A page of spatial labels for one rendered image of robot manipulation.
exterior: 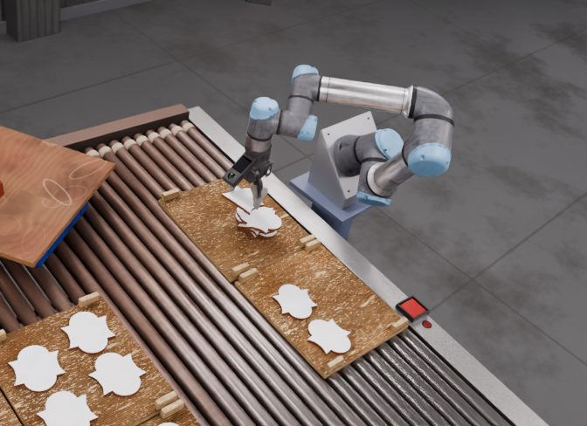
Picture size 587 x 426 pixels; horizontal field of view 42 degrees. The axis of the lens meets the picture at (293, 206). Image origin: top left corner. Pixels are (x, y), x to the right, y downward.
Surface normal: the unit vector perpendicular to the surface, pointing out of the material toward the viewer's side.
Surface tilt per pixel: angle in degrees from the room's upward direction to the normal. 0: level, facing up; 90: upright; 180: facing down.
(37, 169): 0
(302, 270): 0
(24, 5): 90
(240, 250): 0
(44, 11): 90
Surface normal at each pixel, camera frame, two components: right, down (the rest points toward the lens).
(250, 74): 0.18, -0.75
